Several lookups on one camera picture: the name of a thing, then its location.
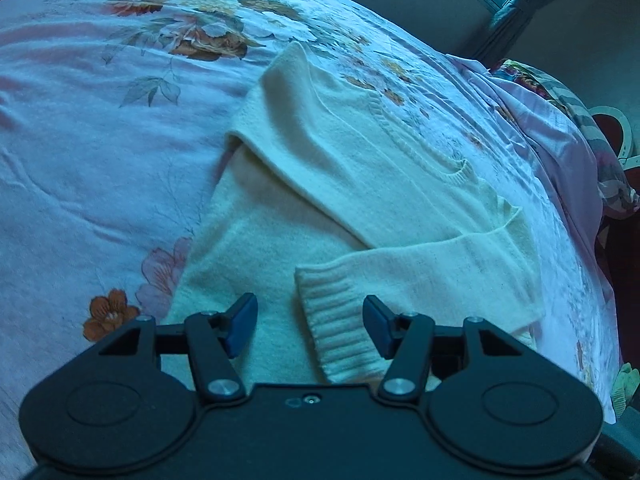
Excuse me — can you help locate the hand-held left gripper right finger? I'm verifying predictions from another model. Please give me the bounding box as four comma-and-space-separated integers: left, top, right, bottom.
362, 295, 527, 406

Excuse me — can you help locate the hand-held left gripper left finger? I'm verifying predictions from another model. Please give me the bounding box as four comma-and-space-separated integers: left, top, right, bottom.
95, 292, 259, 406

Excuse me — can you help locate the cream knit sweater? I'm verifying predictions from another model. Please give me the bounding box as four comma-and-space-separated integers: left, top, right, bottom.
162, 40, 547, 386

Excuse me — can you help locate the floral pink bed sheet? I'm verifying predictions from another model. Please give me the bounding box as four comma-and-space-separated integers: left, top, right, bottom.
0, 0, 628, 480

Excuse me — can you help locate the pink crumpled duvet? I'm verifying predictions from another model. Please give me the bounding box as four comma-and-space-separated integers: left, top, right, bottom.
447, 52, 603, 246

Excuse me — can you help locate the striped floral pillow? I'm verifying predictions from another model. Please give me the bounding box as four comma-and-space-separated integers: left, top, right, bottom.
492, 59, 640, 219

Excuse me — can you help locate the white and red headboard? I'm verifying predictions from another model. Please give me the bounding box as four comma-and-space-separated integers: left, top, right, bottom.
589, 105, 640, 173

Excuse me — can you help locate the teal curtain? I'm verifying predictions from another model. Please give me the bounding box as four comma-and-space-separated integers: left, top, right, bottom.
440, 0, 568, 63

